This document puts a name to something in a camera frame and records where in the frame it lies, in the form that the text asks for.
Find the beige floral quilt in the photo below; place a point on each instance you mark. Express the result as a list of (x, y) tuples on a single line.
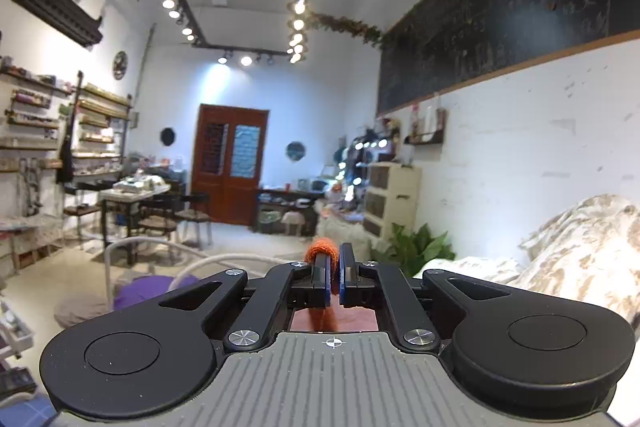
[(575, 252)]

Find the white top table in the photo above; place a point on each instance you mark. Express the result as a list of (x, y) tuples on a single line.
[(132, 192)]

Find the large chalkboard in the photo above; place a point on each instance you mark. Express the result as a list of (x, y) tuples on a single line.
[(500, 7)]

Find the round dark wall plate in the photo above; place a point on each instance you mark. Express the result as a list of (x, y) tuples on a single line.
[(168, 136)]

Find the lit vanity mirror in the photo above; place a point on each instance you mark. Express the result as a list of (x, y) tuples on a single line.
[(370, 157)]

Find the round blue wall plate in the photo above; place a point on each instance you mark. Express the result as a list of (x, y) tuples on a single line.
[(296, 151)]

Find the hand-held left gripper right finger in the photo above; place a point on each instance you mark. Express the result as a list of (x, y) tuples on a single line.
[(343, 278)]

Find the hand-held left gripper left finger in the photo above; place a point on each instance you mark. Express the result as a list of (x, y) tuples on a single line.
[(325, 281)]

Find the grey floor cushion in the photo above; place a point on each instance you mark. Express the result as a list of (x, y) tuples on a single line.
[(82, 311)]

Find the dark side table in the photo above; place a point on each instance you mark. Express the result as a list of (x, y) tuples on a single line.
[(287, 202)]

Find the orange knit sweater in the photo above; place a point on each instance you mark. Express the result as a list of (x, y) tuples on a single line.
[(320, 250)]

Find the purple cloth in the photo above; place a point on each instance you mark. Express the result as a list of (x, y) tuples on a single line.
[(145, 289)]

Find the blue plaid bedsheet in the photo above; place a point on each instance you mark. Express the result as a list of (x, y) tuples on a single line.
[(25, 412)]

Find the small dark wall shelf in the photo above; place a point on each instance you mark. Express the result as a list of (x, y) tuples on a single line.
[(425, 132)]

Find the leafy garland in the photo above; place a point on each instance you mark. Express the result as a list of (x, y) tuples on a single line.
[(350, 26)]

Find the dark metal chair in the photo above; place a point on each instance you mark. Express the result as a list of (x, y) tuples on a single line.
[(194, 214), (157, 219)]

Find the wall shelves with goods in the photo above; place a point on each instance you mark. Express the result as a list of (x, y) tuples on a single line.
[(30, 117)]

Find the green leafy plant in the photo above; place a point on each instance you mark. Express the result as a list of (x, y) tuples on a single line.
[(415, 249)]

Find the white metal bed rail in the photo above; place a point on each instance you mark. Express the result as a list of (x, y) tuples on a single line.
[(150, 247)]

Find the cream drawer cabinet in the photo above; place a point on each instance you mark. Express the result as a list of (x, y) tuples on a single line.
[(392, 197)]

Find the wooden double door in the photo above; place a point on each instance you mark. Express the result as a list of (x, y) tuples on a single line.
[(230, 162)]

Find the round patterned wall plate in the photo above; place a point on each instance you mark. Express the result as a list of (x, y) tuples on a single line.
[(120, 65)]

